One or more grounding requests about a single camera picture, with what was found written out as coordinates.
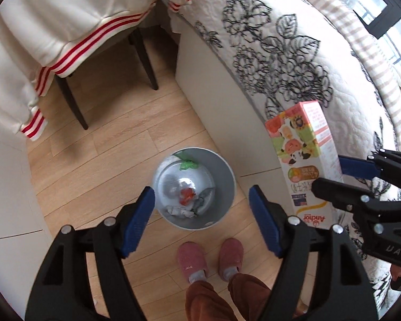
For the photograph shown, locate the pink milk carton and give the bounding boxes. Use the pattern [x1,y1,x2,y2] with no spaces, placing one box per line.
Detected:
[265,100,344,231]

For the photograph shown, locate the person's leg brown trousers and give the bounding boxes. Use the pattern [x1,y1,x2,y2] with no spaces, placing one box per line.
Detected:
[185,279,241,321]
[227,272,308,321]

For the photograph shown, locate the pink plastic wrapper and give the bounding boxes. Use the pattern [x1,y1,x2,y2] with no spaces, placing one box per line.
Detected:
[180,187,198,205]

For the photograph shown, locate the pink slipper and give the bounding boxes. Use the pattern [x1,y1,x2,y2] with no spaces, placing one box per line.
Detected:
[176,241,208,283]
[218,238,244,281]

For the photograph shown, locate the chair with black legs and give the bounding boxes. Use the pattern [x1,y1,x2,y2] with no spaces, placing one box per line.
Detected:
[53,23,159,131]

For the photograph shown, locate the person's right leg brown trousers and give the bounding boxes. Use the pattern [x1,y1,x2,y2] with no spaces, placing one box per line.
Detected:
[227,272,308,321]

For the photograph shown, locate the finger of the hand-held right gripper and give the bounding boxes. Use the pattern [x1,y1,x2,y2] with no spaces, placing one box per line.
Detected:
[339,149,401,188]
[311,178,383,216]

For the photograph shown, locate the bed with striped duvet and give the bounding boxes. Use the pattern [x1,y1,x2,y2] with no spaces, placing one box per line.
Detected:
[160,0,401,308]

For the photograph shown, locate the white bed base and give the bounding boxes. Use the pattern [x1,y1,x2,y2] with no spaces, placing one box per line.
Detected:
[169,17,281,178]

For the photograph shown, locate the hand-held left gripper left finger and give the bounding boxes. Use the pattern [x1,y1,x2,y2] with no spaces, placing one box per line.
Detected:
[24,186,156,321]

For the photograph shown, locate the grey metal bin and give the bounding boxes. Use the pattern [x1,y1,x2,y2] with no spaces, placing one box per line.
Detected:
[151,147,236,231]

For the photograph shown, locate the person's left leg brown trousers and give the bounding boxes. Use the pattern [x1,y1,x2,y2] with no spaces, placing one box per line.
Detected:
[185,279,241,321]

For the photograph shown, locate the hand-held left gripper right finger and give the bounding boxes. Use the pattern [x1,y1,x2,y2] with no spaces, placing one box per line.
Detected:
[248,185,379,321]

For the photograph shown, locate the grey wrapper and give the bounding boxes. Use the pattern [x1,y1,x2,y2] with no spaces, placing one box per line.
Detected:
[194,187,216,213]

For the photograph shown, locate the white jacket red stripes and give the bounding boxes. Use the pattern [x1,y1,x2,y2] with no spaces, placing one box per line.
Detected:
[0,0,194,141]

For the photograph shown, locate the black framed window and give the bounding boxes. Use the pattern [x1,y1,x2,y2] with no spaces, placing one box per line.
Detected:
[351,0,401,84]

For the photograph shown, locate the black white checkered blanket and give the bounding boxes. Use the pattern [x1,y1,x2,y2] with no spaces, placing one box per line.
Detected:
[361,267,401,311]

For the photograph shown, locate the white cabinet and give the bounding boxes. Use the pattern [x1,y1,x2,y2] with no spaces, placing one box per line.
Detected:
[0,28,54,276]

